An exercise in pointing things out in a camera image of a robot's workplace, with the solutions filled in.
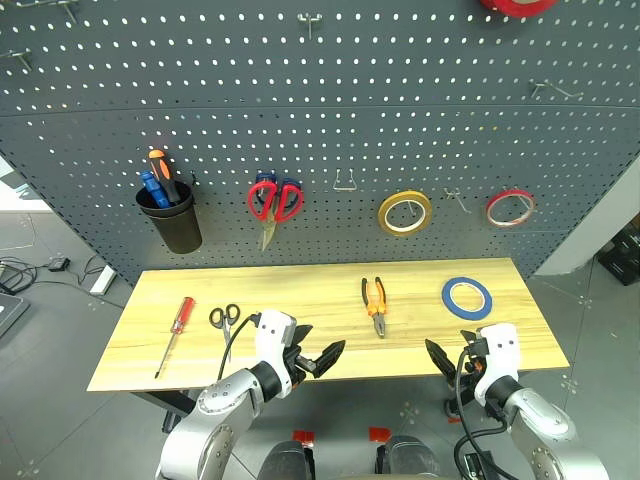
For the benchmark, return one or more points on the black plastic crate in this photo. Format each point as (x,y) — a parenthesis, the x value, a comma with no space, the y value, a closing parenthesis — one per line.
(622,257)

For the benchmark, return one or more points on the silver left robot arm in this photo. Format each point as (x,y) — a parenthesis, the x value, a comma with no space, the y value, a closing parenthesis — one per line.
(215,415)

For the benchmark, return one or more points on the wide red tape roll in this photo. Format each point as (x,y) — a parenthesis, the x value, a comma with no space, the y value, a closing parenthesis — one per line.
(520,6)

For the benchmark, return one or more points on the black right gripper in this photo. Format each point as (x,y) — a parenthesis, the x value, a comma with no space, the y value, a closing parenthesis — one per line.
(462,385)

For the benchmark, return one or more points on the dark grey metal pegboard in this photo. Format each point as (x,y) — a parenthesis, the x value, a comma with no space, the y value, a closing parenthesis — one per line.
(320,125)

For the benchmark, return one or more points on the blue scissors hook holder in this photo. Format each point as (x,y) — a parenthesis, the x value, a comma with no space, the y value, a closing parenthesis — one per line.
(265,176)

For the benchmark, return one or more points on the thin red tape roll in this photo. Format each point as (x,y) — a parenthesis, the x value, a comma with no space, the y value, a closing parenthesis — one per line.
(489,213)

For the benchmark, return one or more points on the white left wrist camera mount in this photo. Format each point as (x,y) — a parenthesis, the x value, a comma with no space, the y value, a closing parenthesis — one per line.
(270,340)

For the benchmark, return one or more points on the dark grey flat panel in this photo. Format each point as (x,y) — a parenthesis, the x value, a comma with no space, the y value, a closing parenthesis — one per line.
(10,312)

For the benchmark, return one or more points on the long metal pegboard hook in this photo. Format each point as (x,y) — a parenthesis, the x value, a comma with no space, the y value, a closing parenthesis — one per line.
(555,89)

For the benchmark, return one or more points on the black power adapter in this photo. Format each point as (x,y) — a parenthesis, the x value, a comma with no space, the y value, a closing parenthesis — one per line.
(58,264)

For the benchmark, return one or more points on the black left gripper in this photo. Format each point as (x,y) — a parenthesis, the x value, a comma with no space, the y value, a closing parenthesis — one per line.
(302,365)

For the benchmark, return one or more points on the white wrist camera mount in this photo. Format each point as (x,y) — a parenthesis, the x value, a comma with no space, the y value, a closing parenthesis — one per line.
(270,340)
(500,350)

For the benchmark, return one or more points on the dark grey rounded shape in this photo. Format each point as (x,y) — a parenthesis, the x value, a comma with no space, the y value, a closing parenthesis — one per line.
(285,461)
(410,457)

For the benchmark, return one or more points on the yellow tape roll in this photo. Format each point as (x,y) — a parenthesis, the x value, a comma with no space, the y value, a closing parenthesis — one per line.
(382,215)

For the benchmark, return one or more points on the black caster bracket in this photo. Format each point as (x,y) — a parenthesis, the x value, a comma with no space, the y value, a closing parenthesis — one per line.
(475,467)

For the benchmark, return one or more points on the black cup holder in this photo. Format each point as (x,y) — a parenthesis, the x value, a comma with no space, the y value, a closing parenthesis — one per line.
(177,230)

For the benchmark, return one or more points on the black table leg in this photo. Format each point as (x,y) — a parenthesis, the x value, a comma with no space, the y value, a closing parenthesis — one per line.
(165,400)

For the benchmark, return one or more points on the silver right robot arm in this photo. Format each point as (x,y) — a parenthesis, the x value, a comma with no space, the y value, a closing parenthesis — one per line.
(540,415)

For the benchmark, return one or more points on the black table foot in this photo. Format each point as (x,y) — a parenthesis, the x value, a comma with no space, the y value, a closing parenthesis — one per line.
(452,412)

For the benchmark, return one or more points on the blue tape roll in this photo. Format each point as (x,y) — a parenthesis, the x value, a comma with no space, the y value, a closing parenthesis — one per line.
(444,296)

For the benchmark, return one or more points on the orange and black pliers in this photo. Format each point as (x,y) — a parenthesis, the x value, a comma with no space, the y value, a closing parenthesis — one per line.
(377,320)

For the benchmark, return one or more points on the orange and black screwdriver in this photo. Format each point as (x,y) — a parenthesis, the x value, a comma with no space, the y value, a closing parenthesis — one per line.
(162,172)

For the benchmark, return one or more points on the white power strip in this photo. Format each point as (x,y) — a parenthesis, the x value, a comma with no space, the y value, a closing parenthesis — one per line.
(102,280)

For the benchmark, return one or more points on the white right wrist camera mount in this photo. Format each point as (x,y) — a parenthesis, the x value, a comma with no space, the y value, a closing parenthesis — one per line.
(500,350)

